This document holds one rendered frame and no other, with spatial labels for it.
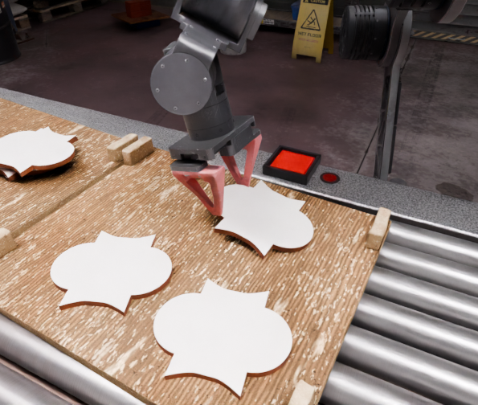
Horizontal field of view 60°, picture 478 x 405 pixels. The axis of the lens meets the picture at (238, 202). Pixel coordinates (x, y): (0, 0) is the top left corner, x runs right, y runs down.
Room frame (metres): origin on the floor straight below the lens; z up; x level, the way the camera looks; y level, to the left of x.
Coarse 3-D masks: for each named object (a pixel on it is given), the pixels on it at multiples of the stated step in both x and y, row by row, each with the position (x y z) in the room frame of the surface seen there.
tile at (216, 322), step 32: (224, 288) 0.30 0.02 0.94; (160, 320) 0.25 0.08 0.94; (192, 320) 0.25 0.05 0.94; (224, 320) 0.25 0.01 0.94; (256, 320) 0.25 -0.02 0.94; (192, 352) 0.22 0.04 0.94; (224, 352) 0.22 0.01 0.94; (256, 352) 0.22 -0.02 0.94; (288, 352) 0.22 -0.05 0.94; (224, 384) 0.19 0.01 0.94
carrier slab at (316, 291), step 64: (128, 192) 0.48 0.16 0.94; (192, 256) 0.35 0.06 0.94; (256, 256) 0.35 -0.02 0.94; (320, 256) 0.35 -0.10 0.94; (64, 320) 0.26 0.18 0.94; (128, 320) 0.26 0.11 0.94; (320, 320) 0.26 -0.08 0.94; (128, 384) 0.19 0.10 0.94; (192, 384) 0.19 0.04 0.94; (256, 384) 0.19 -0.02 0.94; (320, 384) 0.19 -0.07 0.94
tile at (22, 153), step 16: (0, 144) 0.57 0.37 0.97; (16, 144) 0.57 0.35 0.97; (32, 144) 0.57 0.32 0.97; (48, 144) 0.57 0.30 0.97; (64, 144) 0.57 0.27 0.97; (0, 160) 0.52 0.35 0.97; (16, 160) 0.52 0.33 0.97; (32, 160) 0.52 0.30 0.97; (48, 160) 0.52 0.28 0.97; (64, 160) 0.52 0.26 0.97
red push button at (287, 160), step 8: (280, 152) 0.61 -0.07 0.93; (288, 152) 0.61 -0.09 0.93; (280, 160) 0.58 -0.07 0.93; (288, 160) 0.58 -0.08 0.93; (296, 160) 0.58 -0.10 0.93; (304, 160) 0.58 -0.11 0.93; (312, 160) 0.58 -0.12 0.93; (288, 168) 0.56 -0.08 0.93; (296, 168) 0.56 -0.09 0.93; (304, 168) 0.56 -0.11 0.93
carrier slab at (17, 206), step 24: (0, 120) 0.72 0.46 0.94; (24, 120) 0.72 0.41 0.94; (48, 120) 0.72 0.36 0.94; (72, 144) 0.63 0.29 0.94; (96, 144) 0.63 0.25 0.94; (72, 168) 0.55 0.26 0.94; (96, 168) 0.55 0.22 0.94; (0, 192) 0.48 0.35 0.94; (24, 192) 0.48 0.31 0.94; (48, 192) 0.48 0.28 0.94; (72, 192) 0.48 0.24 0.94; (0, 216) 0.43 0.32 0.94; (24, 216) 0.43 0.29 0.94
